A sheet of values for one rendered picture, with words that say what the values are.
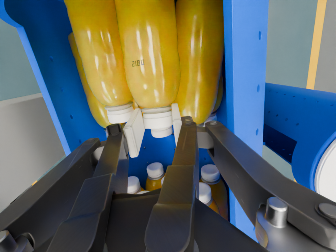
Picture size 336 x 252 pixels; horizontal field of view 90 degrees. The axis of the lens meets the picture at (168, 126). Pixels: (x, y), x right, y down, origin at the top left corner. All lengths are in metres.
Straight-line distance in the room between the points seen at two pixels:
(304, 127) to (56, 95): 0.54
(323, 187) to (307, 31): 1.33
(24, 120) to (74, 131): 0.53
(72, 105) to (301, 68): 1.61
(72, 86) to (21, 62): 1.40
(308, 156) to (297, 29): 1.26
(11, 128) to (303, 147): 0.88
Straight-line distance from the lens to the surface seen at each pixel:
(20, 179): 0.79
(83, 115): 0.33
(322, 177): 0.52
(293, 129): 0.56
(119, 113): 0.24
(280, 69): 1.61
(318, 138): 0.51
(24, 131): 0.82
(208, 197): 0.32
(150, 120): 0.20
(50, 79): 0.28
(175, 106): 0.19
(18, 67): 1.73
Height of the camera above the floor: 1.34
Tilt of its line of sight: 71 degrees down
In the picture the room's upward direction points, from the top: 177 degrees clockwise
